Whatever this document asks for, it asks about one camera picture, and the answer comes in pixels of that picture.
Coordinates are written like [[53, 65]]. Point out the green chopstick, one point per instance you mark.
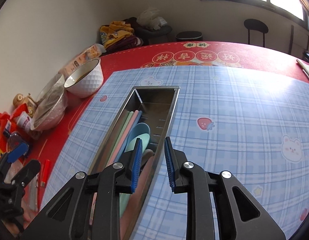
[[117, 143]]

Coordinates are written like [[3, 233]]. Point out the red table cover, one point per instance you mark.
[[271, 67]]

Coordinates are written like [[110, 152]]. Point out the plastic wrapped bowl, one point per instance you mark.
[[51, 110]]

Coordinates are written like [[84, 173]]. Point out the green plastic spoon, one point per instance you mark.
[[128, 181]]

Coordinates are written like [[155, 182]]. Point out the blue plastic spoon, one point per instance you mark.
[[140, 131]]

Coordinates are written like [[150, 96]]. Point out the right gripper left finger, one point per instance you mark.
[[86, 207]]

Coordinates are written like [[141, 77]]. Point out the white plastic bag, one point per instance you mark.
[[150, 18]]

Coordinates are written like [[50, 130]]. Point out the cream plastic spoon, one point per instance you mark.
[[146, 156]]

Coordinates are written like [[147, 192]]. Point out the tissue pack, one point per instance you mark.
[[90, 53]]

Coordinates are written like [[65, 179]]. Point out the steel utensil tray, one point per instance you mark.
[[157, 104]]

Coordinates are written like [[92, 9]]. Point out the left hand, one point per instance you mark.
[[28, 217]]

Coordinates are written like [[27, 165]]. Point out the black round stool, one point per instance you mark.
[[256, 25]]

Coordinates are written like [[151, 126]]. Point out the blue chopstick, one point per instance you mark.
[[122, 149]]

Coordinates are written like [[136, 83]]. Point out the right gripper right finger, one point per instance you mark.
[[218, 205]]

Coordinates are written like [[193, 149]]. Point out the pink chopstick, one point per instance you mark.
[[128, 127]]

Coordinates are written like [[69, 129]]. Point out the black round bin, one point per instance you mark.
[[189, 36]]

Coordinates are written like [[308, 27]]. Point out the white textured bowl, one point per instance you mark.
[[86, 80]]

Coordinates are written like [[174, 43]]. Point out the pink plastic spoon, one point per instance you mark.
[[136, 201]]

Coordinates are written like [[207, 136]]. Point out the yellow clothes pile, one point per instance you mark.
[[115, 32]]

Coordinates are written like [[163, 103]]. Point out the blue plaid table mat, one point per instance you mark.
[[254, 124]]

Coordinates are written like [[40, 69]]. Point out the cream folded cloth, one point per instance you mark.
[[304, 67]]

